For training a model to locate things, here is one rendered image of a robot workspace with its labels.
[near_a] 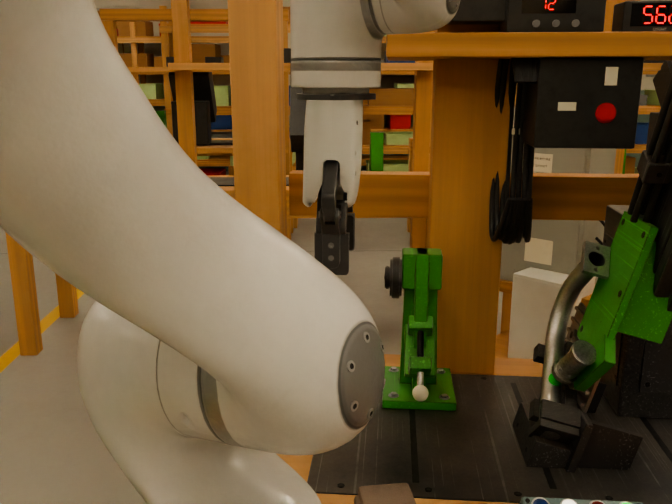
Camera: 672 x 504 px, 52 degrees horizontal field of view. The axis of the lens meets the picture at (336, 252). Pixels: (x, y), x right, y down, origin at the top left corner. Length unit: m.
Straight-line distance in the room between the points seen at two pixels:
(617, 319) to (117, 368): 0.74
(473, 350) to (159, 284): 1.11
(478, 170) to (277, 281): 0.96
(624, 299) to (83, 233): 0.82
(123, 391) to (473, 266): 0.97
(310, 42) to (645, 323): 0.66
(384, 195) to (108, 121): 1.12
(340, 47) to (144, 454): 0.37
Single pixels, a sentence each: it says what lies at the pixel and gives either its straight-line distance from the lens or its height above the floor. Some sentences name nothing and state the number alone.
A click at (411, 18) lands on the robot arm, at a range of 0.60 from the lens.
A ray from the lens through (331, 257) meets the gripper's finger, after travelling 0.64.
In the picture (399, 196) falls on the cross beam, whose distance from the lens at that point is 1.43.
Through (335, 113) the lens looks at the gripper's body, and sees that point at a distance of 0.62.
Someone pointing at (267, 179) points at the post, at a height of 1.27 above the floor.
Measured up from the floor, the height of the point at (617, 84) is 1.46.
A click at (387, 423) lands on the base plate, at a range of 1.20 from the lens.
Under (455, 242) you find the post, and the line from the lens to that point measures 1.36.
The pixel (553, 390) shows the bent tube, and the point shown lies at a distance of 1.13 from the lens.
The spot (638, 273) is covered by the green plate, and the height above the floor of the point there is 1.21.
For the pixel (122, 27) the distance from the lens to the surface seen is 10.73.
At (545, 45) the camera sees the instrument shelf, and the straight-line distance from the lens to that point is 1.23.
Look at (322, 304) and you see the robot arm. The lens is 0.43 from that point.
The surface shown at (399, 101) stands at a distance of 8.01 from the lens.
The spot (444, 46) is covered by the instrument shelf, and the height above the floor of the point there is 1.52.
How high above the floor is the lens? 1.47
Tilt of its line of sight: 14 degrees down
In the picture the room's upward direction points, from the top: straight up
